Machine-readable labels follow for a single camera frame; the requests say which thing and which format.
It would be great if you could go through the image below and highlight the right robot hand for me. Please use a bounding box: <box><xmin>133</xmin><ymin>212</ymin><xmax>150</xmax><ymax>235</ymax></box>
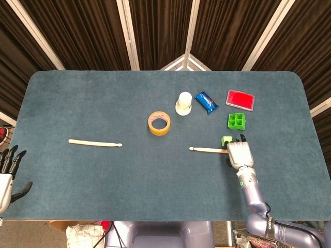
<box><xmin>224</xmin><ymin>133</ymin><xmax>254</xmax><ymax>169</ymax></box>

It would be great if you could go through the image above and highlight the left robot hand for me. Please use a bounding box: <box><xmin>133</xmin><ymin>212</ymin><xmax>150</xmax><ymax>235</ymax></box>
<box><xmin>0</xmin><ymin>145</ymin><xmax>34</xmax><ymax>214</ymax></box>

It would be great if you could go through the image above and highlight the wooden drumstick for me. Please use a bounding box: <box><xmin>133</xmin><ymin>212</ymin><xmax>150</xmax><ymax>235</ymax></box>
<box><xmin>68</xmin><ymin>138</ymin><xmax>123</xmax><ymax>148</ymax></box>
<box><xmin>189</xmin><ymin>146</ymin><xmax>229</xmax><ymax>153</ymax></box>

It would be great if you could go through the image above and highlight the green four-cell tray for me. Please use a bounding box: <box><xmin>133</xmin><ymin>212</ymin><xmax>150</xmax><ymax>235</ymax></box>
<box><xmin>227</xmin><ymin>112</ymin><xmax>247</xmax><ymax>131</ymax></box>

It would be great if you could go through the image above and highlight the red and white shoe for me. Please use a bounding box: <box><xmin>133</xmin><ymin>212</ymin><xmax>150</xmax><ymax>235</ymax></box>
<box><xmin>0</xmin><ymin>126</ymin><xmax>10</xmax><ymax>146</ymax></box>

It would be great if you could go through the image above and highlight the red flat box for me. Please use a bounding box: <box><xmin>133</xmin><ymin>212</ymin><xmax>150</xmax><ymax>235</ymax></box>
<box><xmin>225</xmin><ymin>89</ymin><xmax>255</xmax><ymax>112</ymax></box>

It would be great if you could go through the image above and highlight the blue snack packet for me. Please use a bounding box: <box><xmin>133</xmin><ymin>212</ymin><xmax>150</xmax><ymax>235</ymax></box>
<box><xmin>194</xmin><ymin>90</ymin><xmax>220</xmax><ymax>115</ymax></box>

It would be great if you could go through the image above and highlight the cardboard box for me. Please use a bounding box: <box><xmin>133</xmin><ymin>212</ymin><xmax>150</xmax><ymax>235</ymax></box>
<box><xmin>49</xmin><ymin>220</ymin><xmax>98</xmax><ymax>233</ymax></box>

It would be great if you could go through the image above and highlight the white paper cup stack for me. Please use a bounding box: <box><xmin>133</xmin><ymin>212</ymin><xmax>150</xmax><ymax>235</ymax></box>
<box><xmin>175</xmin><ymin>91</ymin><xmax>193</xmax><ymax>116</ymax></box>

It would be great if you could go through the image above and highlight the yellow tape roll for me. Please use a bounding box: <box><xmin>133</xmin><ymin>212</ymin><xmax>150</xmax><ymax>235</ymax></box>
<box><xmin>147</xmin><ymin>111</ymin><xmax>172</xmax><ymax>136</ymax></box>

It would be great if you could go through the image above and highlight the blue table cloth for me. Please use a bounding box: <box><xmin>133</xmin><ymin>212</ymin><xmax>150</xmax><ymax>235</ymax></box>
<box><xmin>4</xmin><ymin>70</ymin><xmax>331</xmax><ymax>222</ymax></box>

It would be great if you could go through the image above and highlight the white checked bag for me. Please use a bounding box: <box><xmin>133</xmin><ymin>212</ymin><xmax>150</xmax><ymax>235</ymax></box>
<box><xmin>66</xmin><ymin>224</ymin><xmax>106</xmax><ymax>248</ymax></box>

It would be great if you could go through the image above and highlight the lavender robot torso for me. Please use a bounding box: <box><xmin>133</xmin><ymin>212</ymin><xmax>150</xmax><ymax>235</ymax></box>
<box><xmin>106</xmin><ymin>221</ymin><xmax>215</xmax><ymax>248</ymax></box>

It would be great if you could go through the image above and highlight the brown pleated curtain panel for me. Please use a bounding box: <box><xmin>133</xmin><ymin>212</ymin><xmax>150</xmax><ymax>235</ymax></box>
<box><xmin>19</xmin><ymin>0</ymin><xmax>131</xmax><ymax>71</ymax></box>
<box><xmin>0</xmin><ymin>0</ymin><xmax>59</xmax><ymax>122</ymax></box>
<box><xmin>191</xmin><ymin>0</ymin><xmax>282</xmax><ymax>71</ymax></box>
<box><xmin>252</xmin><ymin>0</ymin><xmax>331</xmax><ymax>145</ymax></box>
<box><xmin>128</xmin><ymin>0</ymin><xmax>193</xmax><ymax>71</ymax></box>

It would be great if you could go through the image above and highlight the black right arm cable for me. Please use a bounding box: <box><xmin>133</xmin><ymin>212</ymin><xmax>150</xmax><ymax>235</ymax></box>
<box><xmin>263</xmin><ymin>201</ymin><xmax>329</xmax><ymax>243</ymax></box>

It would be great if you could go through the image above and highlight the white screen frame bar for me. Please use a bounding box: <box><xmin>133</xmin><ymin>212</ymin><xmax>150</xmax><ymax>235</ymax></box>
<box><xmin>0</xmin><ymin>111</ymin><xmax>17</xmax><ymax>127</ymax></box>
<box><xmin>309</xmin><ymin>97</ymin><xmax>331</xmax><ymax>118</ymax></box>

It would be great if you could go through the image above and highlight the wire basket cart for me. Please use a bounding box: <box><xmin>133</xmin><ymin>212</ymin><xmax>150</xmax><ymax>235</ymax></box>
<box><xmin>232</xmin><ymin>228</ymin><xmax>272</xmax><ymax>248</ymax></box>

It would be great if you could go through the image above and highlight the white triangular screen frame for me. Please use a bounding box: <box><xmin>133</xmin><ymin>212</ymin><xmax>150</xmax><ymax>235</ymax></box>
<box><xmin>159</xmin><ymin>53</ymin><xmax>212</xmax><ymax>72</ymax></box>

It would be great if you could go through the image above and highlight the black torso cable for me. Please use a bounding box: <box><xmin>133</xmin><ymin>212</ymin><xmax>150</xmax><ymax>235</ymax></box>
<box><xmin>110</xmin><ymin>221</ymin><xmax>123</xmax><ymax>248</ymax></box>

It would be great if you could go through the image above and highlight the white screen frame post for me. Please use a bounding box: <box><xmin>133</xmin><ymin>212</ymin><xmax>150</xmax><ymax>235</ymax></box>
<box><xmin>241</xmin><ymin>0</ymin><xmax>297</xmax><ymax>72</ymax></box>
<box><xmin>115</xmin><ymin>0</ymin><xmax>141</xmax><ymax>71</ymax></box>
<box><xmin>5</xmin><ymin>0</ymin><xmax>66</xmax><ymax>71</ymax></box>
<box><xmin>184</xmin><ymin>0</ymin><xmax>201</xmax><ymax>71</ymax></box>

